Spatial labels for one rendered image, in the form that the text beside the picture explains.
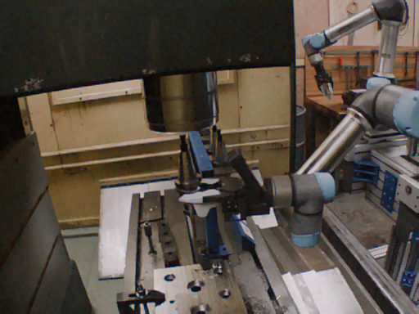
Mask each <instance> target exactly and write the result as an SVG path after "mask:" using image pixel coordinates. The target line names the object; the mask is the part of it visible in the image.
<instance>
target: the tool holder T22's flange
mask: <svg viewBox="0 0 419 314"><path fill-rule="evenodd" d="M196 175H197V179H196V180H195V181H193V182H180V181H179V180H178V175H177V176H176V179H174V180H173V183H174V185H175V187H174V189H175V191H177V193H180V194H195V193H197V192H199V191H200V187H202V183H201V175H200V174H199V173H196Z"/></svg>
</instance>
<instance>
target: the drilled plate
mask: <svg viewBox="0 0 419 314"><path fill-rule="evenodd" d="M211 264H212V266H211V267H212V269H213V268H214V266H215V267H216V268H214V270H213V271H210V270H211V268H210V269H209V271H210V272H206V273H204V272H202V270H200V268H201V267H200V264H196V265H191V266H181V267H172V268H163V269H158V270H154V285H155V290H158V291H160V292H163V293H167V294H166V295H167V296H165V298H166V299H164V300H162V301H161V302H156V303H155V314H221V312H223V314H248V313H247V312H248V311H247V310H246V306H245V304H244V302H245V301H244V299H243V297H242V295H241V291H240V287H239V285H238V284H237V279H236V277H235V272H234V271H233V268H232V264H231V262H230V260H225V261H219V262H211ZM222 267H223V268H222ZM225 268H226V269H225ZM193 269H194V271H193ZM198 269H199V270H198ZM197 271H198V274H199V275H198V274H196V273H197ZM211 272H213V273H211ZM170 273H171V275H170ZM172 273H173V274H172ZM194 273H195V274H194ZM216 273H217V276H215V275H216ZM174 274H177V276H174ZM221 274H223V275H222V276H221ZM204 275H205V276H204ZM196 278H197V280H195V279H196ZM198 278H199V279H198ZM193 279H194V280H193ZM206 279H207V280H206ZM172 280H173V281H172ZM190 280H191V282H190ZM203 280H204V281H203ZM205 280H206V281H205ZM171 281H172V282H171ZM167 282H168V283H167ZM187 282H188V284H187ZM202 282H203V283H202ZM210 286H211V287H210ZM221 288H222V289H221ZM229 288H230V289H229ZM220 290H221V291H220ZM199 291H200V292H199ZM230 291H231V292H230ZM206 296H207V297H206ZM230 296H231V297H230ZM221 297H222V298H221ZM220 299H221V300H220ZM176 300H177V301H176ZM181 300H182V301H181ZM193 300H194V301H193ZM198 303H201V305H200V304H198ZM202 303H203V304H202ZM207 303H208V304H209V307H207V305H206V304H207ZM228 303H229V305H230V306H228ZM234 303H235V304H234ZM181 304H182V305H181ZM183 304H184V305H183ZM197 304H198V305H197ZM224 304H226V306H227V307H226V306H225V305H224ZM191 305H194V307H192V308H191ZM189 306H190V307H189ZM234 306H235V307H234ZM190 308H191V309H190ZM211 308H212V312H211ZM233 308H235V309H233ZM186 309H187V310H188V311H187V310H186ZM189 310H190V311H189ZM224 312H225V313H224Z"/></svg>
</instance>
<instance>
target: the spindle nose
mask: <svg viewBox="0 0 419 314"><path fill-rule="evenodd" d="M218 87H219V83H218V74H217V72H204V73H192V74H180V75H175V76H167V77H159V78H142V79H140V88H141V93H142V108H143V114H144V119H145V120H146V128H147V129H150V130H151V131H152V132H157V133H163V134H181V133H189V132H197V131H200V130H204V129H207V128H210V127H212V126H214V125H215V124H216V123H217V122H218V121H219V113H220V108H219V89H218Z"/></svg>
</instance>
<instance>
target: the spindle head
mask: <svg viewBox="0 0 419 314"><path fill-rule="evenodd" d="M291 18H292V13H291V0H0V101H5V100H11V99H14V98H18V97H25V96H32V95H38V94H45V93H49V92H58V91H65V90H67V89H72V88H80V87H87V86H95V85H102V84H108V83H118V82H125V81H133V80H134V79H150V78H159V77H167V76H175V75H180V74H192V73H204V72H217V71H226V70H243V69H249V70H251V69H259V68H276V67H284V66H285V67H291V63H293V48H292V46H293V36H292V23H291Z"/></svg>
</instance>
